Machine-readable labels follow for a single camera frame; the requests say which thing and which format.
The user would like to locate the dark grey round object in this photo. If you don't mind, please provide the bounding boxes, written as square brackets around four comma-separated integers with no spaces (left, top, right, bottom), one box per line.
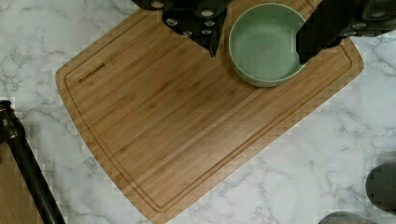
[365,163,396,216]

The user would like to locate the grey metal lid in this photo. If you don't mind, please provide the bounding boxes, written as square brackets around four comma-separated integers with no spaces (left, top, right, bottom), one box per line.
[318,211,376,224]

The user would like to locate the green ceramic bowl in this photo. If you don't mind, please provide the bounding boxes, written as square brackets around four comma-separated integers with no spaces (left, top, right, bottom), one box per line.
[229,3,305,87]

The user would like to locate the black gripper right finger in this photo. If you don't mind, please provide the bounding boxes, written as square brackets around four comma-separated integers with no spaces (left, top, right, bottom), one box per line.
[296,0,396,63]

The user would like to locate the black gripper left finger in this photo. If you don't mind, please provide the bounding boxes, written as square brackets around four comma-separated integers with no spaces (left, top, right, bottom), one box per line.
[132,0,233,57]

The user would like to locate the wooden drawer front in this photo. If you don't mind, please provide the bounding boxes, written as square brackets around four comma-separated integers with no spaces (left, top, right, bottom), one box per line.
[0,144,43,224]

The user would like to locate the black drawer handle bar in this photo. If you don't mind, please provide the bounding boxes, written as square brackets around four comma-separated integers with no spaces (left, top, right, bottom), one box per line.
[0,100,66,224]

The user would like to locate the bamboo cutting board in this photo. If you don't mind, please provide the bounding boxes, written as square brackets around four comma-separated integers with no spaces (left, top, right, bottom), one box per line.
[56,9,363,224]

